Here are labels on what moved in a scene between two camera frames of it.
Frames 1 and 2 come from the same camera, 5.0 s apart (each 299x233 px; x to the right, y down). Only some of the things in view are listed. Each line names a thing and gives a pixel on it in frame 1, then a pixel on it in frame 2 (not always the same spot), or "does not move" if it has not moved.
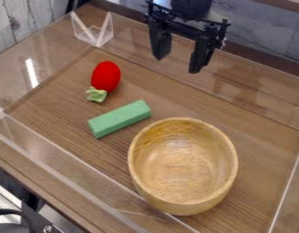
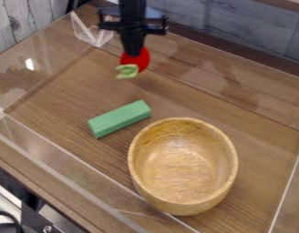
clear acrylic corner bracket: [95, 35] does not move
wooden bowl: [183, 164] does not move
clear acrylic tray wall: [154, 149] does not move
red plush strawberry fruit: [106, 75] → [132, 64]
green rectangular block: [119, 118] does not move
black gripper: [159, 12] → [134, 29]
